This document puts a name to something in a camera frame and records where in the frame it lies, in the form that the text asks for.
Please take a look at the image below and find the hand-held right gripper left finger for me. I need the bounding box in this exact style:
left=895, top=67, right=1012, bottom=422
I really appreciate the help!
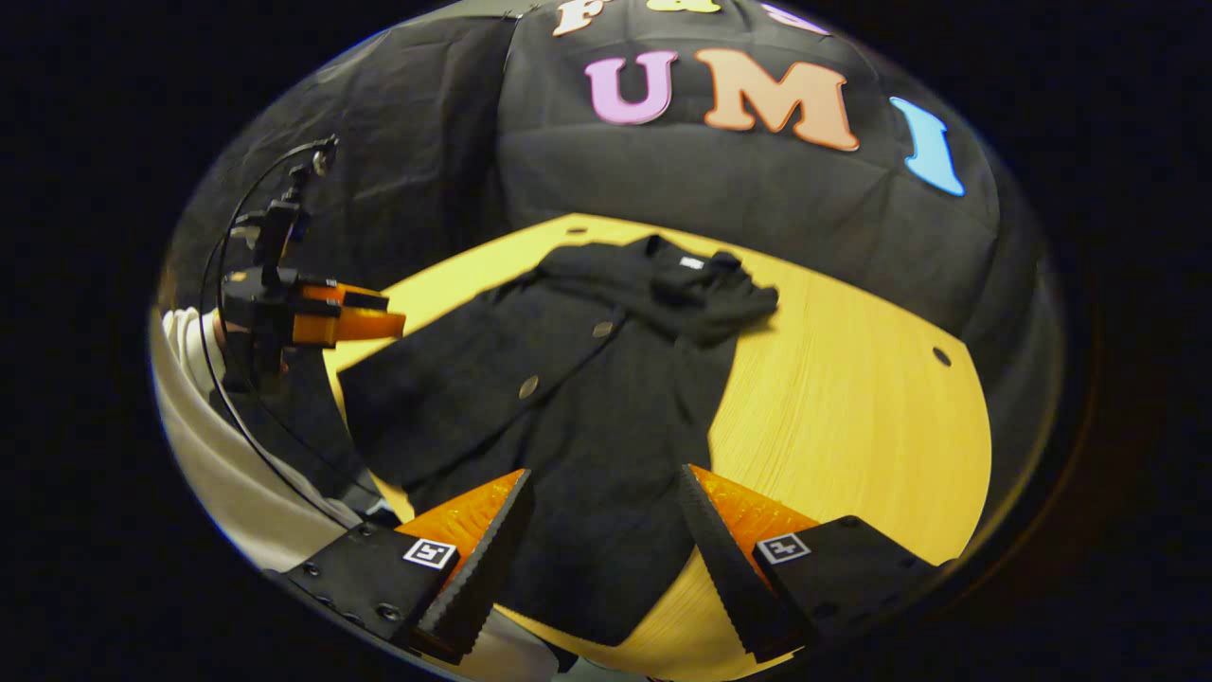
left=268, top=469, right=536, bottom=666

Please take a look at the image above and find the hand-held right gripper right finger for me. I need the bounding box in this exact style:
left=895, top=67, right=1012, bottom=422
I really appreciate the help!
left=677, top=464, right=951, bottom=664

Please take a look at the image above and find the plain black backdrop cloth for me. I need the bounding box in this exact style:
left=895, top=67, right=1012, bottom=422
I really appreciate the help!
left=961, top=180, right=1063, bottom=560
left=166, top=14, right=517, bottom=295

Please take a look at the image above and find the black buttoned coat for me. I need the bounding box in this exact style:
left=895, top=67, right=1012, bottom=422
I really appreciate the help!
left=336, top=235, right=780, bottom=648

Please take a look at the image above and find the black cable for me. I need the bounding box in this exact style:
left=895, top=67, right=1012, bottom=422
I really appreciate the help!
left=197, top=140, right=365, bottom=531

